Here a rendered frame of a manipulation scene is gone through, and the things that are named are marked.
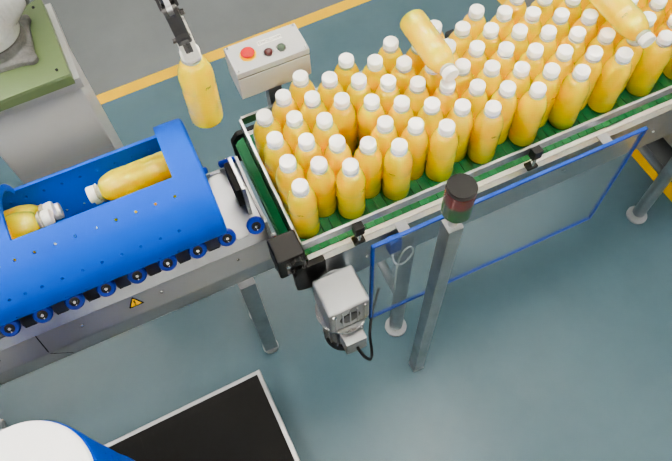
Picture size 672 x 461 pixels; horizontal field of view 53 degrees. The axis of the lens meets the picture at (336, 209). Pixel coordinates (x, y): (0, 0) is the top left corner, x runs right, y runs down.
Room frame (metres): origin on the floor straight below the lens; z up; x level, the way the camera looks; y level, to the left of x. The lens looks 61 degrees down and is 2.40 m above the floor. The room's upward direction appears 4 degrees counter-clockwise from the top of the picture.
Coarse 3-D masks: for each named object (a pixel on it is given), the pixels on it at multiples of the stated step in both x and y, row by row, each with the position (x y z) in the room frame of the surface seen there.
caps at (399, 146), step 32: (512, 0) 1.32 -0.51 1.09; (544, 0) 1.30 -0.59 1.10; (576, 0) 1.29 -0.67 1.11; (512, 32) 1.20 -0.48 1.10; (544, 32) 1.19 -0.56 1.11; (576, 32) 1.18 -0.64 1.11; (608, 32) 1.17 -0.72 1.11; (352, 64) 1.13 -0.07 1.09; (384, 128) 0.92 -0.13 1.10; (416, 128) 0.92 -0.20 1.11; (448, 128) 0.91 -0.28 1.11
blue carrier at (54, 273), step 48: (144, 144) 0.92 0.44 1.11; (192, 144) 0.83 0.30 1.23; (0, 192) 0.75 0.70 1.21; (48, 192) 0.83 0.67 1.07; (144, 192) 0.72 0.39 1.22; (192, 192) 0.73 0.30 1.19; (0, 240) 0.63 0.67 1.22; (48, 240) 0.63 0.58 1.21; (96, 240) 0.64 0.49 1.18; (144, 240) 0.65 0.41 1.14; (192, 240) 0.67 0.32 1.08; (0, 288) 0.55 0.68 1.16; (48, 288) 0.56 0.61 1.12
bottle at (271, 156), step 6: (282, 144) 0.91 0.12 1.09; (288, 144) 0.93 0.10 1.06; (264, 150) 0.91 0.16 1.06; (270, 150) 0.90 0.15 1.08; (276, 150) 0.90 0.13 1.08; (282, 150) 0.90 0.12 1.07; (288, 150) 0.91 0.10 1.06; (264, 156) 0.90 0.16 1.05; (270, 156) 0.89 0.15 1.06; (276, 156) 0.89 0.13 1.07; (270, 162) 0.89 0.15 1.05; (276, 162) 0.88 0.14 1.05; (270, 168) 0.89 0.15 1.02; (276, 168) 0.88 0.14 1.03; (270, 174) 0.89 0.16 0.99; (276, 186) 0.89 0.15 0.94
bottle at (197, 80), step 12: (180, 60) 0.90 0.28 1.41; (204, 60) 0.90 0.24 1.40; (180, 72) 0.88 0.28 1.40; (192, 72) 0.87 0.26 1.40; (204, 72) 0.88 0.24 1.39; (180, 84) 0.88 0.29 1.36; (192, 84) 0.86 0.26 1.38; (204, 84) 0.87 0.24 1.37; (216, 84) 0.90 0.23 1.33; (192, 96) 0.86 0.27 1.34; (204, 96) 0.86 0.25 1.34; (216, 96) 0.88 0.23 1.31; (192, 108) 0.86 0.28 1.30; (204, 108) 0.86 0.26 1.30; (216, 108) 0.87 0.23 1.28; (192, 120) 0.87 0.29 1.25; (204, 120) 0.86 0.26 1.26; (216, 120) 0.87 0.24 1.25
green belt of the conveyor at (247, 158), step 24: (624, 96) 1.12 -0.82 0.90; (576, 120) 1.05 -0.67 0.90; (240, 144) 1.05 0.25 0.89; (504, 144) 0.99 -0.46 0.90; (552, 144) 0.98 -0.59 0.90; (456, 168) 0.93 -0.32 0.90; (504, 168) 0.92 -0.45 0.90; (264, 192) 0.89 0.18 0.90; (336, 216) 0.81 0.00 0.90; (360, 216) 0.80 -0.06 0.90; (384, 216) 0.80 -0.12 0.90; (336, 240) 0.74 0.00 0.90
